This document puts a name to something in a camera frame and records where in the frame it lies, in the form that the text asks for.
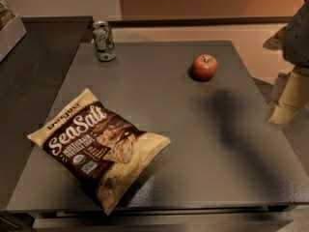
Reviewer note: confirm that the brown sea salt chip bag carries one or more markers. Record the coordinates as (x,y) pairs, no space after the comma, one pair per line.
(100,148)

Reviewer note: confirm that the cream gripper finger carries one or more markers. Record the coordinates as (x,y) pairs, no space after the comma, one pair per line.
(275,41)
(289,94)

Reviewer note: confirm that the green white soda can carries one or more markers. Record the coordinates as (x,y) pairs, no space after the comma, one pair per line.
(103,39)

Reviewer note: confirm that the white tray with snacks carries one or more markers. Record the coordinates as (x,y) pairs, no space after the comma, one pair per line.
(12,29)

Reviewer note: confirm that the red apple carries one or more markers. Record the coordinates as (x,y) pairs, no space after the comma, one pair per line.
(204,67)

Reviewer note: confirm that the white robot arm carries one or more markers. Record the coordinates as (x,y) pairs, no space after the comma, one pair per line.
(290,92)

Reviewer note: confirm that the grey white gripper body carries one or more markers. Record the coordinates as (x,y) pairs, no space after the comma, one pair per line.
(297,38)

